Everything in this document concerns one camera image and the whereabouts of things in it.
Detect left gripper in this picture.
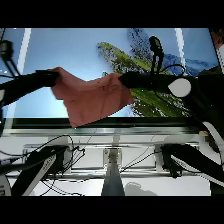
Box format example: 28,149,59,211
35,68,60,89

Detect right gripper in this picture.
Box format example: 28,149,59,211
118,71,151,90

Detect pink garment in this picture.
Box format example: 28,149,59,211
50,66,135,129

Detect black cable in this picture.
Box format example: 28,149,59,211
159,63,188,79
39,134,87,197
119,149,162,173

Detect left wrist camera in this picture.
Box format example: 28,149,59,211
0,39,22,78

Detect silver frame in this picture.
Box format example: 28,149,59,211
0,126,224,197

